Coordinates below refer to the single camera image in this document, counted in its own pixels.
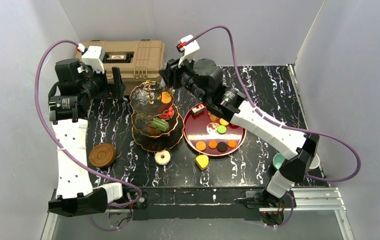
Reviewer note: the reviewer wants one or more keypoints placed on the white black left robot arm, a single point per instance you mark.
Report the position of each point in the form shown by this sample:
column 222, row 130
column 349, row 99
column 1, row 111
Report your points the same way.
column 69, row 102

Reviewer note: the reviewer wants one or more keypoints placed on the green macaron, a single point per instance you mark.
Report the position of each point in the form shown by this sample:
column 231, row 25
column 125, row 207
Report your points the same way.
column 221, row 129

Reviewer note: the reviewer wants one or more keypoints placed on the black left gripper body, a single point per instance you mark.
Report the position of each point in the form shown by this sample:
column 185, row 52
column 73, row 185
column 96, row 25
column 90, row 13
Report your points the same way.
column 109, row 87

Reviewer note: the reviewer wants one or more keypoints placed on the tan plastic toolbox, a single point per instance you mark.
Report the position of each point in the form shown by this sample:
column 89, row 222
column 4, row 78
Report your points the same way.
column 138, row 60

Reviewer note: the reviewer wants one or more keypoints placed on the three tier glass stand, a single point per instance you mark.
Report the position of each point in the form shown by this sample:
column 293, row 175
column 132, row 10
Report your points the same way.
column 145, row 101

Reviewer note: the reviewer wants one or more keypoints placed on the yellow swirl roll cake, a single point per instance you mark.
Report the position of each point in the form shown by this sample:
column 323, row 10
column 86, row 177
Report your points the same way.
column 202, row 161

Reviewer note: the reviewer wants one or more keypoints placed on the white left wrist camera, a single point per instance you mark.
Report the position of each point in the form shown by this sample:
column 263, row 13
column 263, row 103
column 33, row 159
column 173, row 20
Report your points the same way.
column 92, row 56

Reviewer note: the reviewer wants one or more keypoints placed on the chocolate chip cookie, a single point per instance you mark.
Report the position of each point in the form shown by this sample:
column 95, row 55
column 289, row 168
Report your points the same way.
column 232, row 143

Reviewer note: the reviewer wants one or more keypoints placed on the yellow cracker under chocolate cookie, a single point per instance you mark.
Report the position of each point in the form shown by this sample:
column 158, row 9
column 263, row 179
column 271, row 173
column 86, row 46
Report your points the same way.
column 166, row 97

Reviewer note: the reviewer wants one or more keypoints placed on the golden croissant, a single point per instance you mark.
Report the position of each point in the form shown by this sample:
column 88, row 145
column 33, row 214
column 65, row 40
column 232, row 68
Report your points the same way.
column 213, row 118

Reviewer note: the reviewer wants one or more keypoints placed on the aluminium frame rail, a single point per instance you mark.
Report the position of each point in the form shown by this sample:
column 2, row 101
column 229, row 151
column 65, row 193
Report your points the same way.
column 320, row 214

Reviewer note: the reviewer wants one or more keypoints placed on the white cup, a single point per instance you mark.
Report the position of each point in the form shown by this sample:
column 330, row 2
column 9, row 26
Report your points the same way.
column 315, row 162

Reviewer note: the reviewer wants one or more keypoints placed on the dark red round tray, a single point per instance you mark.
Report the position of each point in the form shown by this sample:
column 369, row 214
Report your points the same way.
column 209, row 134

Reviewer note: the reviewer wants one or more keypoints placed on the yellow cracker top edge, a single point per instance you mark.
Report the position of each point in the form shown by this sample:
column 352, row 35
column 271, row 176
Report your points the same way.
column 223, row 122

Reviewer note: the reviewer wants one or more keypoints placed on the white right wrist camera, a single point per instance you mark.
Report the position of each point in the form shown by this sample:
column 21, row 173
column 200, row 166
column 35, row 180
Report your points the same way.
column 189, row 49

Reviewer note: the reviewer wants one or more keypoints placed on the yellow round cracker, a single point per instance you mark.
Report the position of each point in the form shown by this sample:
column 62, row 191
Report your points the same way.
column 201, row 146

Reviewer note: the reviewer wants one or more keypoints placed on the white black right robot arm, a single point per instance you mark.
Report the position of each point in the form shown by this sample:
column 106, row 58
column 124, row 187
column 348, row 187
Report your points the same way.
column 204, row 80

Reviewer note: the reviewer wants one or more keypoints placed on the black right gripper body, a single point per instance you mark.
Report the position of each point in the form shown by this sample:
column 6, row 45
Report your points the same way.
column 170, row 76

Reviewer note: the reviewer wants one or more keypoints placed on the orange round cookie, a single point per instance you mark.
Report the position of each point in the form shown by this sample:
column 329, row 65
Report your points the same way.
column 212, row 144

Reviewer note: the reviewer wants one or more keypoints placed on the strawberry white cake slice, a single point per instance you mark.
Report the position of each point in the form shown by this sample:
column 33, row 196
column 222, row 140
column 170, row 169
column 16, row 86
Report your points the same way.
column 197, row 109

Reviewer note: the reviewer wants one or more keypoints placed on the green layered cake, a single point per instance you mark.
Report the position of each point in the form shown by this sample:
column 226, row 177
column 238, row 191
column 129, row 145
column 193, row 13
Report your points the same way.
column 160, row 124

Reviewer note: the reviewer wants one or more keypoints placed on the dark chocolate sandwich cookie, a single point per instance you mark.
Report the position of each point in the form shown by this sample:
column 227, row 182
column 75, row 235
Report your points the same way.
column 222, row 147

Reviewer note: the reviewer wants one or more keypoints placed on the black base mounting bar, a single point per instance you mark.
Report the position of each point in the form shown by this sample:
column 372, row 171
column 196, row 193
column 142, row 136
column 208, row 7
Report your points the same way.
column 246, row 203

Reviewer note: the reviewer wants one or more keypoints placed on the brown round wooden coaster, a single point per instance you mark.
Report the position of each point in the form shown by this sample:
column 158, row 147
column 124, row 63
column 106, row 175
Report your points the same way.
column 102, row 155

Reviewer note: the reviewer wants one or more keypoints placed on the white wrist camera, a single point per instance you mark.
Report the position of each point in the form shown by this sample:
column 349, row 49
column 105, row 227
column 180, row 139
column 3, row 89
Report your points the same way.
column 189, row 49
column 92, row 56

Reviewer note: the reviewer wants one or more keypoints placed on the teal saucer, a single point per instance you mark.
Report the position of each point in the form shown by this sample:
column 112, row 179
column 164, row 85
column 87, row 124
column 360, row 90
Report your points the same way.
column 278, row 160

